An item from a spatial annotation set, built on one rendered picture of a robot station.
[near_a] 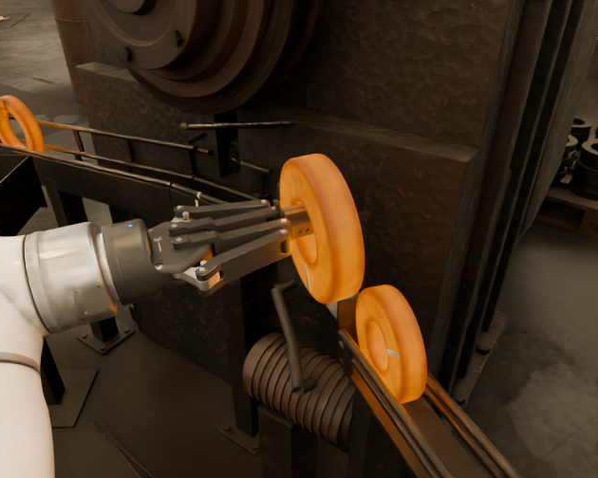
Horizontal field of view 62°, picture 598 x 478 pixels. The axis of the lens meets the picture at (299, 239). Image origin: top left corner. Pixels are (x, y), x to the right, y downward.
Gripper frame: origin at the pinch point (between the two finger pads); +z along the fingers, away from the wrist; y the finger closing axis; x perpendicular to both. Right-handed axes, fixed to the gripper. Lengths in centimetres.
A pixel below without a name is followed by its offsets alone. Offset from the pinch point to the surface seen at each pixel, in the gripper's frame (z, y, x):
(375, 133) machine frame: 22.6, -29.1, -6.2
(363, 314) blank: 8.3, -4.7, -20.9
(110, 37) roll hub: -15, -48, 10
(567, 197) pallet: 155, -95, -86
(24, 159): -39, -77, -18
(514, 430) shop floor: 63, -17, -96
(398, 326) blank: 8.4, 3.8, -15.6
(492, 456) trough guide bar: 12.0, 18.2, -23.1
